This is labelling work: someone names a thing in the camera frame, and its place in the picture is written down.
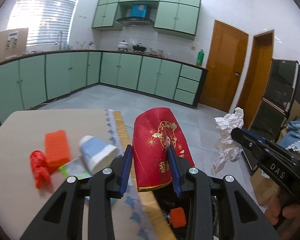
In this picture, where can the red paper bag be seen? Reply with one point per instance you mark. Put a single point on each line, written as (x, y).
(155, 130)

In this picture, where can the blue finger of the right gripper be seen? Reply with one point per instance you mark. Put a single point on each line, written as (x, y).
(242, 137)
(252, 136)

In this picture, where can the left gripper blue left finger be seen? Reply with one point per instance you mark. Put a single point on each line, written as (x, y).
(62, 215)

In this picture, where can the blue box above hood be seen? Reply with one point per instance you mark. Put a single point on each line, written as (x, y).
(139, 10)

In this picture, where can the blue white paper cup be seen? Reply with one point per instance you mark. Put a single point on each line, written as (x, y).
(96, 153)

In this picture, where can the white cooking pot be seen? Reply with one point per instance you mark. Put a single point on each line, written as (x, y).
(123, 46)

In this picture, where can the orange red foam net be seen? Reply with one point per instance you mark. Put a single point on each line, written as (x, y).
(40, 169)

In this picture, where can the window with blinds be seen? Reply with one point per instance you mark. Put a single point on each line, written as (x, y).
(44, 19)

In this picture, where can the light blue snack pouch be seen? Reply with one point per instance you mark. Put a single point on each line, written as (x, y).
(75, 168)

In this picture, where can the kitchen faucet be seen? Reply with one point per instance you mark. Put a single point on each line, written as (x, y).
(59, 40)

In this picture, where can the cardboard box on counter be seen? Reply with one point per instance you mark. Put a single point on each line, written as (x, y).
(13, 43)

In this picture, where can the green bottle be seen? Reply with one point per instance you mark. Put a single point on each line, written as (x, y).
(200, 58)

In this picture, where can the wooden door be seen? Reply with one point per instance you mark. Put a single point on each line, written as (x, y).
(224, 66)
(257, 76)

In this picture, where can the black wok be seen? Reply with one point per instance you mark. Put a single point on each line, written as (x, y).
(139, 48)

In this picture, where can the cardboard box on floor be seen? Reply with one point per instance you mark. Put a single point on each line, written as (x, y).
(263, 186)

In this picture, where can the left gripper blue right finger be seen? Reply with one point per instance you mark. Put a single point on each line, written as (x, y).
(213, 200)

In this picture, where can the lower green kitchen cabinets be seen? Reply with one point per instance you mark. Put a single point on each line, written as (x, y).
(28, 81)

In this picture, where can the black cabinet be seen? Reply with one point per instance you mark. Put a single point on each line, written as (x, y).
(280, 102)

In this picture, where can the upper green wall cabinets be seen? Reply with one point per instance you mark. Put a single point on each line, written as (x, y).
(170, 17)

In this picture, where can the range hood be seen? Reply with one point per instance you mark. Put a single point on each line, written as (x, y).
(135, 21)

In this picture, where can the right human hand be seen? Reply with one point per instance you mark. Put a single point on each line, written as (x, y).
(275, 208)

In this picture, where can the orange foam piece in bin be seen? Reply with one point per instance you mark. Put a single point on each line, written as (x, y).
(177, 218)

